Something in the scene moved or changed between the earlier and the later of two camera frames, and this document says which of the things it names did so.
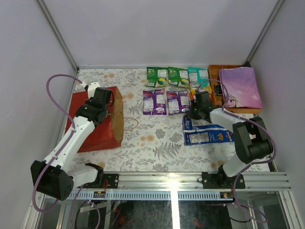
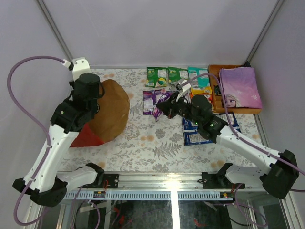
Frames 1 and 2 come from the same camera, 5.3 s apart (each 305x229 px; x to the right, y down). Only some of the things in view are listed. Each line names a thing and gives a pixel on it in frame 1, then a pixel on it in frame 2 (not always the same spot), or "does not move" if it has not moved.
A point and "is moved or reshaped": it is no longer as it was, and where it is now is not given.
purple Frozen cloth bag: x=240 y=88 does not move
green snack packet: x=156 y=77 does not move
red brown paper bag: x=109 y=132 is moved or reshaped
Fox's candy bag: x=194 y=89 does not move
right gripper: x=194 y=103 to x=169 y=107
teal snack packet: x=198 y=77 does not move
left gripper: x=90 y=102 to x=75 y=87
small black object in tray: x=218 y=91 does not move
